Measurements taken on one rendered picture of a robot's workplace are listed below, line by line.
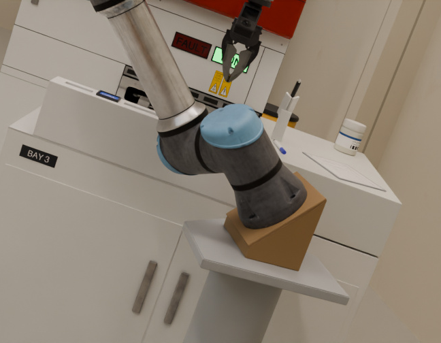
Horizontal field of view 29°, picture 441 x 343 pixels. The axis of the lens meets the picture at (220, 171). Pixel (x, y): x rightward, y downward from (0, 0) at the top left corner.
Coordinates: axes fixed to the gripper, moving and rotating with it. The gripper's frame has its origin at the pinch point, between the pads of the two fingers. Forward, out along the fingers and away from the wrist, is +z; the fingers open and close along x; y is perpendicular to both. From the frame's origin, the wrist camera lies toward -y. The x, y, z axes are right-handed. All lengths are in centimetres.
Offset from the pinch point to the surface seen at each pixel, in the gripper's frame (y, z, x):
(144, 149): -4.0, 22.8, 13.4
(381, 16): 312, -33, -82
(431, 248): 213, 69, -134
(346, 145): 44, 12, -41
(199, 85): 58, 12, 6
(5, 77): 58, 30, 64
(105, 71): 58, 17, 35
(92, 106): -4.0, 17.2, 28.3
